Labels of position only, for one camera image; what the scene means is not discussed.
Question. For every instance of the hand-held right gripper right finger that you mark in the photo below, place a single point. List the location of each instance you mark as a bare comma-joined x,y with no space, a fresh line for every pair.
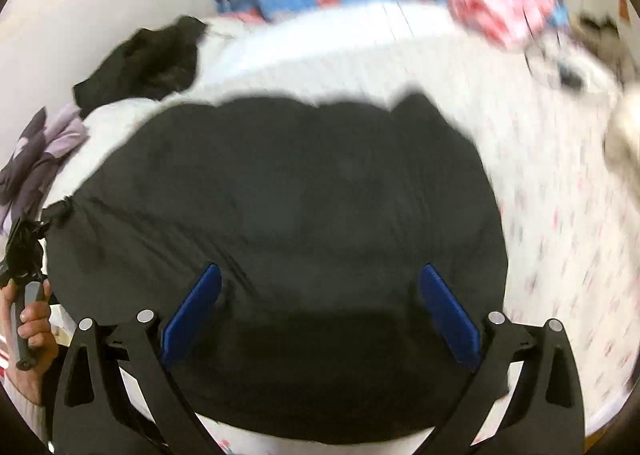
450,315

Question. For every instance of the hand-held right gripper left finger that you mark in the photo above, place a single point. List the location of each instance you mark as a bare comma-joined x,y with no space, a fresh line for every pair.
192,315

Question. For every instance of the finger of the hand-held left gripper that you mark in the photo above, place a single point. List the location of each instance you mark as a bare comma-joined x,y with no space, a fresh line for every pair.
30,231

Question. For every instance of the black puffer jacket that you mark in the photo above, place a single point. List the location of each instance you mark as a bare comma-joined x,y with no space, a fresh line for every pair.
300,210

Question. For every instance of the person's left forearm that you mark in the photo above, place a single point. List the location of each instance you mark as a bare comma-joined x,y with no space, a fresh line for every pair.
27,390

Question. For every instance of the person's left hand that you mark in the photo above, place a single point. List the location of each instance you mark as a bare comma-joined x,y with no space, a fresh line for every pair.
46,335

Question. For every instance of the purple two-tone jacket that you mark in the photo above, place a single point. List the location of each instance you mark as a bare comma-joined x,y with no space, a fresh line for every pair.
35,160

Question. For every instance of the black crumpled thin jacket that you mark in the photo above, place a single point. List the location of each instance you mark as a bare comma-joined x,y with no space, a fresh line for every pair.
145,60

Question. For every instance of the white padded headboard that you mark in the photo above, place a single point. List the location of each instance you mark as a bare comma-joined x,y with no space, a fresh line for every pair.
100,35

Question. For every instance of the khaki cloth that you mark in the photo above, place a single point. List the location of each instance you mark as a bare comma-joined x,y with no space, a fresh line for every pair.
625,135

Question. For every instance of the black charger plug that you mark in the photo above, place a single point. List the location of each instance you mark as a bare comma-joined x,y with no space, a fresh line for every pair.
570,77

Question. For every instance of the white striped duvet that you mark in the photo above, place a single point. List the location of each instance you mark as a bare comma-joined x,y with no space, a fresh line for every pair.
300,50

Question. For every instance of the white power strip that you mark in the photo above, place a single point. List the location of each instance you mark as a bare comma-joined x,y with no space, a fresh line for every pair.
590,65

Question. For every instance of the plain pink cloth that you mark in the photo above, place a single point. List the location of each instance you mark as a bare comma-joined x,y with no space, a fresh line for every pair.
240,17

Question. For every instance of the pink checked cloth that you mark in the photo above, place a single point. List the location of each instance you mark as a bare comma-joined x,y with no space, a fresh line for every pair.
500,10

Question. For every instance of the dark cloth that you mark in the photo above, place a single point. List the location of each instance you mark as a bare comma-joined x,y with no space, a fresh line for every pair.
597,24

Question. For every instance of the orange wall decal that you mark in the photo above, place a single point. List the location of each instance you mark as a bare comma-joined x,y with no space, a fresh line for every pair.
622,2

